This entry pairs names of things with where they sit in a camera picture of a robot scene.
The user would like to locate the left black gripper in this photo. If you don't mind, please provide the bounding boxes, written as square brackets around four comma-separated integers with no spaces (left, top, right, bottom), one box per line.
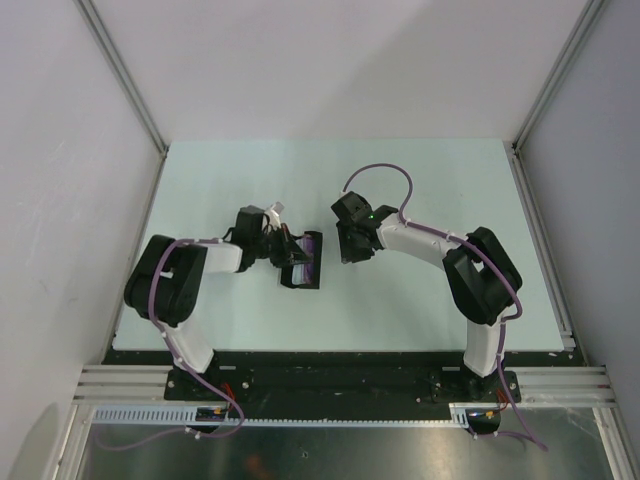
[252,223,311,268]

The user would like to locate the pink purple sunglasses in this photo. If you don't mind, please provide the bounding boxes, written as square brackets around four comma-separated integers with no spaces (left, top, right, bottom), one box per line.
[291,235,317,287]

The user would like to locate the black glasses case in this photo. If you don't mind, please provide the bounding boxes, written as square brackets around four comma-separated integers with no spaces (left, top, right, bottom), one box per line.
[280,230,323,290]

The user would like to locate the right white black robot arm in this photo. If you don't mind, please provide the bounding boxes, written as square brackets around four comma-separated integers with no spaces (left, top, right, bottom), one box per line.
[331,191,523,401]

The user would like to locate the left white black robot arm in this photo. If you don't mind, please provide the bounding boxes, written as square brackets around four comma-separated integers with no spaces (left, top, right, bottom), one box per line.
[124,203,323,400]

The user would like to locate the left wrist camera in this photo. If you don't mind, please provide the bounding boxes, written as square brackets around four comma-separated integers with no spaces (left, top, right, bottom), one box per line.
[265,202,284,228]

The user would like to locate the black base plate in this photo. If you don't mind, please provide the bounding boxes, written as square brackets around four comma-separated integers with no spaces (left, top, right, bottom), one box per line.
[102,348,586,393]

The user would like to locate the white slotted cable duct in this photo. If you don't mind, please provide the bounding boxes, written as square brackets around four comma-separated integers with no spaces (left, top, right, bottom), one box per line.
[92,401,468,428]

